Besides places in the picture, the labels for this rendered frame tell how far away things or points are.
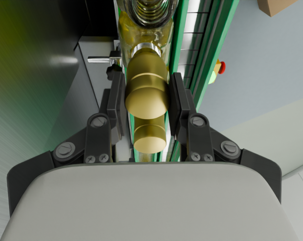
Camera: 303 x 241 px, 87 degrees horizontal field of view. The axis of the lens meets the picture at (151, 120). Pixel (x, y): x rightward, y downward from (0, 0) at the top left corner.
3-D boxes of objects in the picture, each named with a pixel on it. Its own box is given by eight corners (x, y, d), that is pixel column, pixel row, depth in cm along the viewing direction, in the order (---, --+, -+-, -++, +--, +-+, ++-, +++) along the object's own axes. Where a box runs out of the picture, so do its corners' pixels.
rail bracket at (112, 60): (93, 31, 34) (77, 66, 26) (125, 31, 35) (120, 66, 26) (98, 49, 37) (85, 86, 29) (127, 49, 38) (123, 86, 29)
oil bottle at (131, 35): (127, -24, 27) (113, 26, 14) (160, -23, 28) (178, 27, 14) (130, 14, 32) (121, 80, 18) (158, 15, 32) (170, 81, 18)
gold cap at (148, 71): (125, 51, 13) (120, 85, 10) (168, 52, 13) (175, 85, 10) (128, 86, 16) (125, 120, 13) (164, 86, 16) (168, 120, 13)
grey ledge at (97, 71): (87, 24, 41) (75, 45, 34) (121, 25, 42) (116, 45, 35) (124, 170, 115) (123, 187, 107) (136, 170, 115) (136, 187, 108)
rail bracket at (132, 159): (119, 143, 69) (116, 173, 60) (135, 142, 69) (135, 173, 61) (121, 147, 72) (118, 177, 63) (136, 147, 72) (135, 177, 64)
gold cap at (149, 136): (130, 119, 20) (128, 151, 17) (139, 99, 17) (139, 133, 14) (156, 125, 21) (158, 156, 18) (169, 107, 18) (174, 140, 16)
